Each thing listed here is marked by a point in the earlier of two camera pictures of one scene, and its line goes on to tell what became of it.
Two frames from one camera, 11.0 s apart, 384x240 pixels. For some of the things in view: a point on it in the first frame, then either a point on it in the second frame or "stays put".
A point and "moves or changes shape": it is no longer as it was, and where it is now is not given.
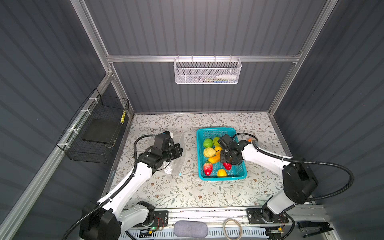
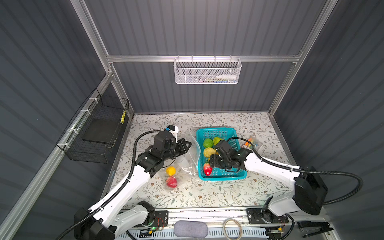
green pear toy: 215,141 stays put
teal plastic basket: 238,171 stays put
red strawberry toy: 228,166 moves or changes shape
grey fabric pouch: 190,229 stays put
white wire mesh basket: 207,70 stays put
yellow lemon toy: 221,173 → 170,170
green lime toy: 208,142 stays put
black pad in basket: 102,130 stays put
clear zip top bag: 176,166 moves or changes shape
